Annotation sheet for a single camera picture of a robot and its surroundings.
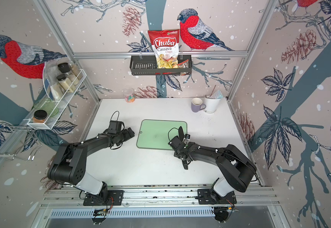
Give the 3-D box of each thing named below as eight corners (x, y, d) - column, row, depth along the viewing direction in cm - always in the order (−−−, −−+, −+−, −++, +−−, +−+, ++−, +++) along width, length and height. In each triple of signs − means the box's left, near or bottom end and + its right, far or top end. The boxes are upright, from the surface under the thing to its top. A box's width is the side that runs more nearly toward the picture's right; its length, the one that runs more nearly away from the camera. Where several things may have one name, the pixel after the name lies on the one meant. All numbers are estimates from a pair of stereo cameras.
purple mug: (191, 112, 113) (192, 104, 106) (190, 105, 118) (191, 97, 111) (203, 112, 113) (205, 104, 106) (202, 105, 118) (204, 97, 111)
